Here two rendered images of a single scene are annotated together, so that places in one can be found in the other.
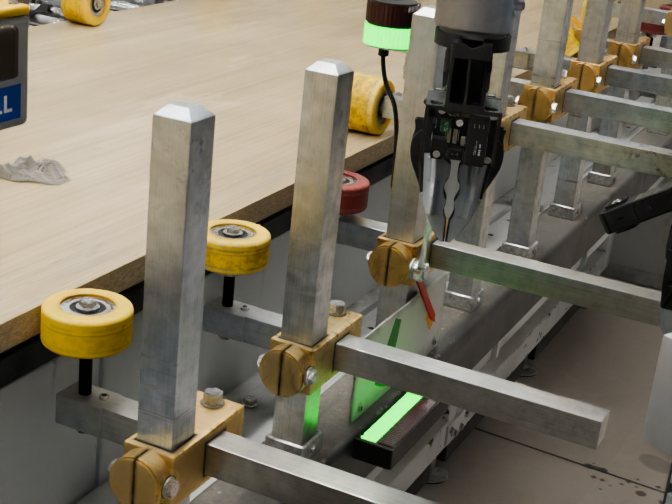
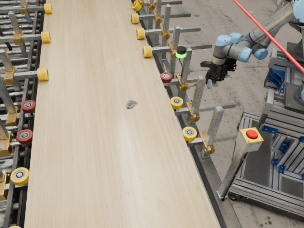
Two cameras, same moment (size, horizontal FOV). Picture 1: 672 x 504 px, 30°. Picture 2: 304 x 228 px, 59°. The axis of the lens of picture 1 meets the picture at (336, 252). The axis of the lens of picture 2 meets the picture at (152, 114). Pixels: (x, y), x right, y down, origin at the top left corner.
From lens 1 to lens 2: 127 cm
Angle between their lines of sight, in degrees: 42
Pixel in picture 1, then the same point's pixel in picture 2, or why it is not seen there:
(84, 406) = (190, 144)
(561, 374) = not seen: hidden behind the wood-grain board
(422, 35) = (188, 53)
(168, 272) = (216, 127)
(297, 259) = (196, 103)
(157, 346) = (212, 135)
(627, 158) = (197, 47)
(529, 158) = (164, 44)
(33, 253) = (164, 125)
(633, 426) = not seen: hidden behind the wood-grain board
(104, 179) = (140, 98)
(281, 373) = (195, 119)
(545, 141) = not seen: hidden behind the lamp
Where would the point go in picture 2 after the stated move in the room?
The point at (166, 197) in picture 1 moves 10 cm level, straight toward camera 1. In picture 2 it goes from (218, 120) to (235, 130)
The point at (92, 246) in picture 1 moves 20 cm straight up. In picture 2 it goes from (167, 117) to (170, 91)
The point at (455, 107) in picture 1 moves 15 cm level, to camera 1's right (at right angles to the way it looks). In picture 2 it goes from (220, 75) to (237, 66)
